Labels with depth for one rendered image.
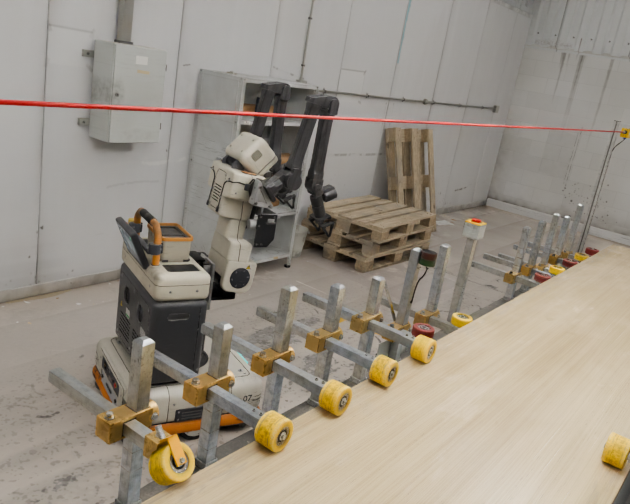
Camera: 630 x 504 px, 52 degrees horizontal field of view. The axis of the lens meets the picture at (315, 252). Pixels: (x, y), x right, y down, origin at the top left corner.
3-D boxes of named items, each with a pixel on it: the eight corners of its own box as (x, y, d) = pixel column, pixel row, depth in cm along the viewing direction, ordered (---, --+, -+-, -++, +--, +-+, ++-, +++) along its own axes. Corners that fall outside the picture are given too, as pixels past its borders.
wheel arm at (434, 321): (368, 301, 278) (370, 292, 277) (372, 300, 281) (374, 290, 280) (460, 339, 255) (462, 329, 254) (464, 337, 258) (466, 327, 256)
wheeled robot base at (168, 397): (123, 448, 281) (128, 397, 274) (90, 377, 332) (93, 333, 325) (261, 424, 317) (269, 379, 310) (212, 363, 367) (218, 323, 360)
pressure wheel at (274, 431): (279, 423, 157) (257, 448, 152) (272, 403, 151) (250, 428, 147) (298, 434, 153) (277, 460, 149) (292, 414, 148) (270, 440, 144)
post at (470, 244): (442, 331, 292) (465, 236, 279) (447, 328, 296) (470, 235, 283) (451, 335, 290) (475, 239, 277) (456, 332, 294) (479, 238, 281)
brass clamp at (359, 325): (347, 328, 221) (350, 314, 219) (368, 319, 231) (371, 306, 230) (362, 335, 217) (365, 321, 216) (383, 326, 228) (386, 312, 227)
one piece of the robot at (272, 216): (246, 248, 300) (253, 203, 294) (223, 230, 322) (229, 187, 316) (277, 247, 309) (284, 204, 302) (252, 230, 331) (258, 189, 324)
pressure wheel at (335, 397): (327, 375, 169) (339, 382, 176) (313, 404, 168) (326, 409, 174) (346, 385, 166) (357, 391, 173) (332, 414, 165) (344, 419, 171)
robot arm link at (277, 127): (272, 82, 323) (282, 85, 315) (282, 83, 326) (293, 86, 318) (262, 167, 337) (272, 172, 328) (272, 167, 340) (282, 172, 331)
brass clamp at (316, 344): (302, 347, 201) (305, 332, 199) (328, 336, 212) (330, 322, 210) (318, 354, 198) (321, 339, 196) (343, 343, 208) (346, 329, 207)
